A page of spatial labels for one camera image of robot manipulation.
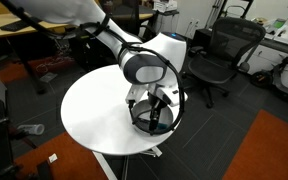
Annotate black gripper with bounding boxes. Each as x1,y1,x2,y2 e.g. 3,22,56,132
147,92,169,132

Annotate grey metal bowl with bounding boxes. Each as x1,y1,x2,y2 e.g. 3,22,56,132
130,99,175,137

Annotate white metal table base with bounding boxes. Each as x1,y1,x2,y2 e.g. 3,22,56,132
92,144,163,180

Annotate large black mesh office chair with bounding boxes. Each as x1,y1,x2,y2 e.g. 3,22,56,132
181,17,267,109

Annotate grey cabinet under printer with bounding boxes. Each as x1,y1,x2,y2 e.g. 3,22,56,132
155,11,182,39

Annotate black storage box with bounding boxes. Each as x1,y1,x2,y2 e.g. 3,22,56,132
193,28,218,51

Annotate round wooden table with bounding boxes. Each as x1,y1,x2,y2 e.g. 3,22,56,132
110,3,155,21

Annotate small white card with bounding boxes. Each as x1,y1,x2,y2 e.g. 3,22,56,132
48,153,59,164

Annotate white printer box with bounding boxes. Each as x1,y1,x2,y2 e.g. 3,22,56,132
152,0,180,14

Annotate black electric scooter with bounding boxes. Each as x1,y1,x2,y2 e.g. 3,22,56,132
249,49,288,103

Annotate grey floor plate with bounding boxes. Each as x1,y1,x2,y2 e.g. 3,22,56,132
38,72,58,83

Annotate white drawer cabinet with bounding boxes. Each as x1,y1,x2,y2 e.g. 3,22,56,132
245,44,288,94

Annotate green item on desk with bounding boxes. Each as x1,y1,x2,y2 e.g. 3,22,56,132
273,19,287,29

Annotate black computer keyboard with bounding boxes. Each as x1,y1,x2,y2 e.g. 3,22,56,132
0,18,33,33

